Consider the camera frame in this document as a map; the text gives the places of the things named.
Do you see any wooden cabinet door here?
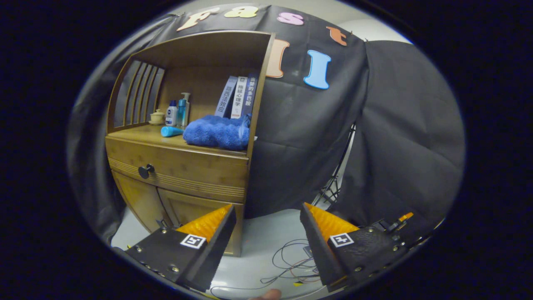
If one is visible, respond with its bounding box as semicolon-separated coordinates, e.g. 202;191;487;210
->
112;171;172;234
157;187;244;256

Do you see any white book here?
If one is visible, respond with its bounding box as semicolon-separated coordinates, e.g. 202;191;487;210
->
230;76;248;119

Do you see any blue folded towel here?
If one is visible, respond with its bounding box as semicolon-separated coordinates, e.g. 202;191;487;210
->
183;114;252;151

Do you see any wooden countertop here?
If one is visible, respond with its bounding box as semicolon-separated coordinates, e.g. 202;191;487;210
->
107;124;249;157

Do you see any blue pump bottle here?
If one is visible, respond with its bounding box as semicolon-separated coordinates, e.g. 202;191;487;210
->
178;92;191;128

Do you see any dark blue book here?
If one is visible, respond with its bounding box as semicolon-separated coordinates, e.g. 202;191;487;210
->
241;74;259;117

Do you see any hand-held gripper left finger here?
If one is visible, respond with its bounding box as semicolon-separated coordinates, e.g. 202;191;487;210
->
125;203;237;292

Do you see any black light stand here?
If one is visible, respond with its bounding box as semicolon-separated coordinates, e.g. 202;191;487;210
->
312;123;356;207

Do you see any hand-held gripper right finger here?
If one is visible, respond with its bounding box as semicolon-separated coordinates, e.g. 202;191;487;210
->
300;202;411;292

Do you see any wooden drawer with black knob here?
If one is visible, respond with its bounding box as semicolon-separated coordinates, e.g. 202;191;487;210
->
105;137;249;204

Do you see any white bottle with blue cap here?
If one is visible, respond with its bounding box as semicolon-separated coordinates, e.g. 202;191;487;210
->
165;100;178;127

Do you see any grey book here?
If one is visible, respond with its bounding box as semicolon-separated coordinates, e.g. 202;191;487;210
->
214;75;238;118

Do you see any wooden cabinet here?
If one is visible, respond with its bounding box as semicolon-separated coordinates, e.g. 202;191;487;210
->
104;30;276;257

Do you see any black backdrop cloth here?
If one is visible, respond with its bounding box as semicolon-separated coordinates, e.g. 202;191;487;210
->
69;4;466;246

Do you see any black orange device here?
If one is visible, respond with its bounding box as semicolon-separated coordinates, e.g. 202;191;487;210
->
373;212;415;243

